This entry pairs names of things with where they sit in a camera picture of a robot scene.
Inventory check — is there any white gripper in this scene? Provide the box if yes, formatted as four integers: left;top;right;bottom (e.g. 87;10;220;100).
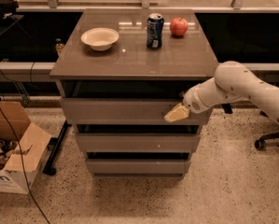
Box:
164;85;214;122

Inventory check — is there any grey top drawer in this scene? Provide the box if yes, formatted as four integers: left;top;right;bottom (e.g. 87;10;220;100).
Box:
61;98;212;125

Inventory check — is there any grey drawer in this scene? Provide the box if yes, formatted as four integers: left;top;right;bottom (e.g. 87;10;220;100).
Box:
61;98;212;125
76;133;201;152
86;159;190;175

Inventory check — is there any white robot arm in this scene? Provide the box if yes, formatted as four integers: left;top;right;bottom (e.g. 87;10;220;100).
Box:
164;61;279;125

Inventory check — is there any grey drawer cabinet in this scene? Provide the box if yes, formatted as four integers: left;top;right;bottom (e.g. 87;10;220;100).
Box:
50;8;218;177

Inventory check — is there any grey middle drawer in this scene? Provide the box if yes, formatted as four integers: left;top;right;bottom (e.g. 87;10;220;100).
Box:
76;133;201;152

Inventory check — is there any grey bottom drawer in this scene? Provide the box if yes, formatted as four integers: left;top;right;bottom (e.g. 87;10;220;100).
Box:
86;159;190;175

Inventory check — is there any open cardboard box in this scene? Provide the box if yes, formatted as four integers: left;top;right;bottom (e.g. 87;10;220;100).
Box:
0;101;51;194

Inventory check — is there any black office chair base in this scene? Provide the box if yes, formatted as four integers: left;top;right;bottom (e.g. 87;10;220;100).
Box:
254;133;279;151

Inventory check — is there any red apple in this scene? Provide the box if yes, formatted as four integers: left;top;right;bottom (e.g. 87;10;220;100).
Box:
170;17;188;36

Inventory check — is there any blue soda can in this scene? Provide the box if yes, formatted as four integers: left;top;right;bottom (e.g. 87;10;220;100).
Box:
146;13;164;49

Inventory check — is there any white bowl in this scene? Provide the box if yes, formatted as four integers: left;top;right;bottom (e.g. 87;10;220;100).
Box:
80;28;119;51

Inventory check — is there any black table leg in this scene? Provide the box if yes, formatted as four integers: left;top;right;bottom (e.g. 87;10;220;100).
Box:
43;121;70;175

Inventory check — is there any black cable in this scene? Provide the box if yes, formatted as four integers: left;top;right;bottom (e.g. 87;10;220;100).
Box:
0;75;52;224

